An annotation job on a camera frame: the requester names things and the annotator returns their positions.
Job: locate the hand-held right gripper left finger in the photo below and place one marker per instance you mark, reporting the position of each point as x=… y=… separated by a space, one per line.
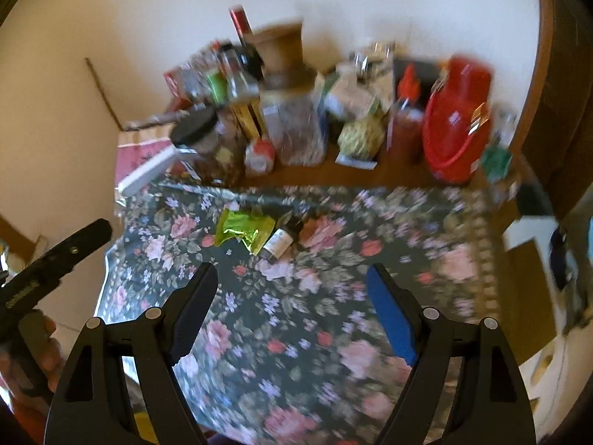
x=194 y=315

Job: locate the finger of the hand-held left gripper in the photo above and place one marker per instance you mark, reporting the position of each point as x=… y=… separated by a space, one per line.
x=78 y=243

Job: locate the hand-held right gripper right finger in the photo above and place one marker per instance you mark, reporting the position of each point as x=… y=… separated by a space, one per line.
x=391 y=320

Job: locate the green dropper bottle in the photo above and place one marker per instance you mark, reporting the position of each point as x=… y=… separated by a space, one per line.
x=278 y=241

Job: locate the person's left hand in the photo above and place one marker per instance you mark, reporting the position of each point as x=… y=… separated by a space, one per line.
x=48 y=357

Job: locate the floral tablecloth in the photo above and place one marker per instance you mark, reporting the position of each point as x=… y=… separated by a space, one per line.
x=287 y=296

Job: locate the green foil wrapper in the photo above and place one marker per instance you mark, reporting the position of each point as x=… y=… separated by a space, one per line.
x=238 y=229

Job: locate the long white box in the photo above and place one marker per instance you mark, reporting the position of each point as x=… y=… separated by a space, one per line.
x=148 y=171

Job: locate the white paper card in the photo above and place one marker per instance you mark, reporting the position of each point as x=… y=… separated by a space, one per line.
x=354 y=161

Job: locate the black-lidded glass jar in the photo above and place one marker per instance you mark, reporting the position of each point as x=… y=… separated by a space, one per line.
x=194 y=127

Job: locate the red-capped plastic bottle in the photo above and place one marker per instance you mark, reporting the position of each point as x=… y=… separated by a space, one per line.
x=259 y=155

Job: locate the yellow green bumpy packet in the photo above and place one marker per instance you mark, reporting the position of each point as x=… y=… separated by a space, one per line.
x=361 y=136

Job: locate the red plastic bucket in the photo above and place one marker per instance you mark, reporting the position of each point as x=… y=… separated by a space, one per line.
x=451 y=139

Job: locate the green-label glass jar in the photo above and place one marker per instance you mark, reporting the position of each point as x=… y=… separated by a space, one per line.
x=496 y=160

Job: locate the red sauce bottle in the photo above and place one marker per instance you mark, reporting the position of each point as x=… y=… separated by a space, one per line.
x=404 y=125

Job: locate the yellow-label glass bottle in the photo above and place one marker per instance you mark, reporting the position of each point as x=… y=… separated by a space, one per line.
x=248 y=116

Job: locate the clear plastic food container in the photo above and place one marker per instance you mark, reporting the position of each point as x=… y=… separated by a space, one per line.
x=296 y=134

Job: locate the beige food packet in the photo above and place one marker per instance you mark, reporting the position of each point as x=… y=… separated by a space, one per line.
x=352 y=95

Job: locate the red-capped wine bottle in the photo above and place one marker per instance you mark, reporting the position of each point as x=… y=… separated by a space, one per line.
x=248 y=51

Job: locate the dark wooden cabinet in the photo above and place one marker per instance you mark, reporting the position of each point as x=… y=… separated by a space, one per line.
x=565 y=79

